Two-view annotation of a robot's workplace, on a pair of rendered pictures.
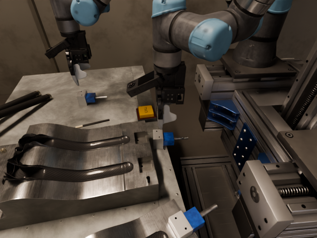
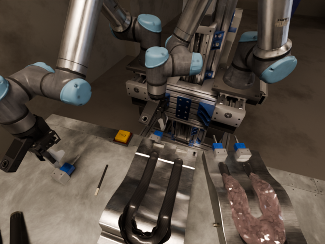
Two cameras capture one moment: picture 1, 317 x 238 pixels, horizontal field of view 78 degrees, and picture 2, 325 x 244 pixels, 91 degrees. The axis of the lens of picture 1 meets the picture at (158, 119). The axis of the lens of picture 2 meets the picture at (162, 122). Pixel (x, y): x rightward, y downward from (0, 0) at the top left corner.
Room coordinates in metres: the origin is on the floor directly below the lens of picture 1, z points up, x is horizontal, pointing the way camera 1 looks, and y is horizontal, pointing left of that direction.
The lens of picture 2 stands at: (0.25, 0.42, 1.50)
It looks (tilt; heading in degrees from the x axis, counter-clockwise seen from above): 47 degrees down; 296
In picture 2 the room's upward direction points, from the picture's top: 1 degrees clockwise
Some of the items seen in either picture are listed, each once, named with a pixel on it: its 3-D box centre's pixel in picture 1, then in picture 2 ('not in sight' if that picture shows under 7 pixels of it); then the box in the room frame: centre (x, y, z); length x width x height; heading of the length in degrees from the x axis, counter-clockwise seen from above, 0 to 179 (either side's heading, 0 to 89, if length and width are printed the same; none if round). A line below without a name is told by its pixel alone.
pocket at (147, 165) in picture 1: (146, 167); (181, 153); (0.34, 0.03, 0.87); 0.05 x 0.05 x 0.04; 11
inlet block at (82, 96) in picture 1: (93, 97); (68, 167); (0.77, 0.31, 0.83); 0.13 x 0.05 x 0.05; 95
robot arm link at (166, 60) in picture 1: (166, 55); (155, 85); (0.50, -0.02, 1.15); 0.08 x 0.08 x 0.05
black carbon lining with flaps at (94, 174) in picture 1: (69, 156); (155, 192); (0.35, 0.25, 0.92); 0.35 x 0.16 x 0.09; 101
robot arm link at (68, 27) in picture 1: (68, 24); (18, 120); (0.77, 0.33, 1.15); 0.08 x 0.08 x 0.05
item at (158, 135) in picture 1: (171, 138); (158, 134); (0.50, -0.05, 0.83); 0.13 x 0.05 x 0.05; 93
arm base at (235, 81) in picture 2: not in sight; (241, 71); (0.23, -0.40, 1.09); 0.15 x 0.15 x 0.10
